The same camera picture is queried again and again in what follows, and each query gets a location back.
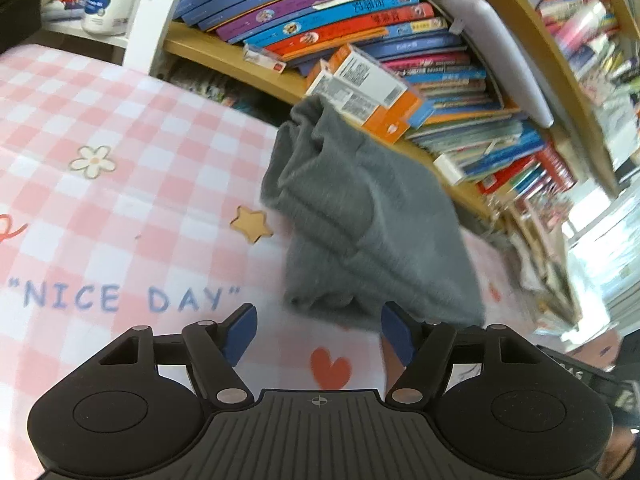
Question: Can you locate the white folder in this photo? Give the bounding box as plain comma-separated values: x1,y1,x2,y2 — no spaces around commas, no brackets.
429,0,554,129

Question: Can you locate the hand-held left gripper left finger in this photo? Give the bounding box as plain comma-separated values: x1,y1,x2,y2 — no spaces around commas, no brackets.
97,303,258,406

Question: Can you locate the grey fleece garment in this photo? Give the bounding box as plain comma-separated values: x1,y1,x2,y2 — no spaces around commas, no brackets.
260,94,487,334

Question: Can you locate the wooden bookshelf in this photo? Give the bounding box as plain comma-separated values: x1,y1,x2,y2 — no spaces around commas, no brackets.
162,0,632,222

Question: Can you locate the pile of magazines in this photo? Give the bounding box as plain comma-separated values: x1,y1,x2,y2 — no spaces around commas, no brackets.
499,199,583,333

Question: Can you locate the white tub with green rim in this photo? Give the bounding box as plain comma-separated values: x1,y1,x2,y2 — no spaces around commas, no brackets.
81,0,143,37

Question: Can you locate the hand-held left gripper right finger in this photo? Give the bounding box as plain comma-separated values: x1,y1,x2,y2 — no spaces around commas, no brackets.
381,301,543,406

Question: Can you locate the pink checked printed mat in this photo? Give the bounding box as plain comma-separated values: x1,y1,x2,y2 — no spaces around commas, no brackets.
0,42,556,480

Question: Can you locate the small white eraser box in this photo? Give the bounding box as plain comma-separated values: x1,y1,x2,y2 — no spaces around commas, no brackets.
432,153,466,186

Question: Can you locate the small red and white box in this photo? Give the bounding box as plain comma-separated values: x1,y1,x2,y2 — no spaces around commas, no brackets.
243,43,287,74

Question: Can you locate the stack of colourful books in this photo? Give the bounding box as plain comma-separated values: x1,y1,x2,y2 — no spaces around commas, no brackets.
172,0,577,197

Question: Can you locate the white post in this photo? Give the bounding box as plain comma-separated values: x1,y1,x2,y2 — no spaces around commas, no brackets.
122,0,197,79

